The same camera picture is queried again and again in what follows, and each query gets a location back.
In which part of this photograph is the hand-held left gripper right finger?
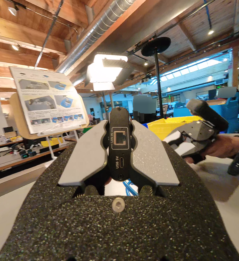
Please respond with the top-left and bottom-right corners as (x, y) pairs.
(130, 120), (180, 189)

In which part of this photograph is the silver ventilation duct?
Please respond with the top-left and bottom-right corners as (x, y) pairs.
(56, 0), (136, 87)

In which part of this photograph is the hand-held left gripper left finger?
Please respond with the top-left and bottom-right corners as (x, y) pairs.
(58, 119), (110, 189)

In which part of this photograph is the black pole stand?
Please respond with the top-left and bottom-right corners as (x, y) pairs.
(141, 37), (172, 119)

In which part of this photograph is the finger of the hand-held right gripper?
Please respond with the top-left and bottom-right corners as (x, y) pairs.
(163, 130), (186, 145)
(170, 141), (195, 157)

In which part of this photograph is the black ethernet switch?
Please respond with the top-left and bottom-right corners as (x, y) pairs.
(108, 107), (132, 182)

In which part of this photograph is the small yellow bin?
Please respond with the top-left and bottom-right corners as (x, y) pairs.
(40, 137), (65, 147)

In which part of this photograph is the black digital timer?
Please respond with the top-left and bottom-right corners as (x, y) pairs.
(19, 150), (37, 160)

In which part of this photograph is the black wrist strap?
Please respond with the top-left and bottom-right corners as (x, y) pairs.
(227, 151), (239, 176)

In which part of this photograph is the grey light stand pole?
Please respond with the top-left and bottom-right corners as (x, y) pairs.
(101, 91), (114, 121)

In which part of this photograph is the white document stand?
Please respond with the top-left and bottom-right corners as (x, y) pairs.
(9, 66), (90, 161)

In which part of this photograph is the yellow plastic bin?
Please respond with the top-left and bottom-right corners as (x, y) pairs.
(148, 115), (204, 141)

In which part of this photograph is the blue ethernet cable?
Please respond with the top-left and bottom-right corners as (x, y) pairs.
(122, 178), (139, 196)

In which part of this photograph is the studio light panel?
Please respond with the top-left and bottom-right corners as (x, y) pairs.
(85, 52), (135, 91)

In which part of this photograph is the printed instruction sheet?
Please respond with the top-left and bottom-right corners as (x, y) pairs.
(10, 66), (88, 134)

